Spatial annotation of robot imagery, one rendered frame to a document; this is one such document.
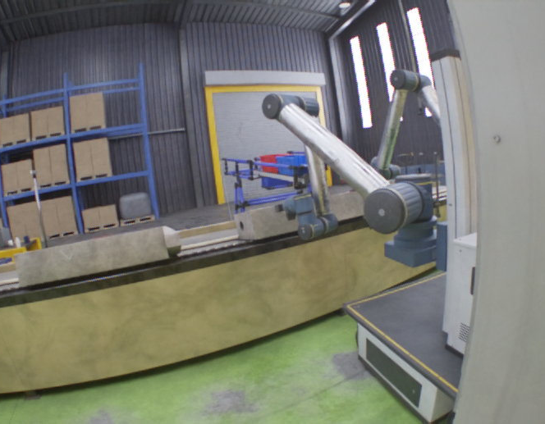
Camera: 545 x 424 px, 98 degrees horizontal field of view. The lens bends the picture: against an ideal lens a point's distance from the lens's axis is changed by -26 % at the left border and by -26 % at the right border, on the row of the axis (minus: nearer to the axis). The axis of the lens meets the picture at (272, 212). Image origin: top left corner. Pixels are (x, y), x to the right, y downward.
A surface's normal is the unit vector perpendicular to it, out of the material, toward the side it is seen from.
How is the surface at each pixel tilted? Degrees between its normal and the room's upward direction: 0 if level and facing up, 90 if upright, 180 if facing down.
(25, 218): 90
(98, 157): 90
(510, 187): 90
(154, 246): 80
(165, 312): 90
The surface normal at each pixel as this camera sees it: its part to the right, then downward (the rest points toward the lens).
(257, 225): 0.40, -0.08
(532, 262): -0.90, 0.17
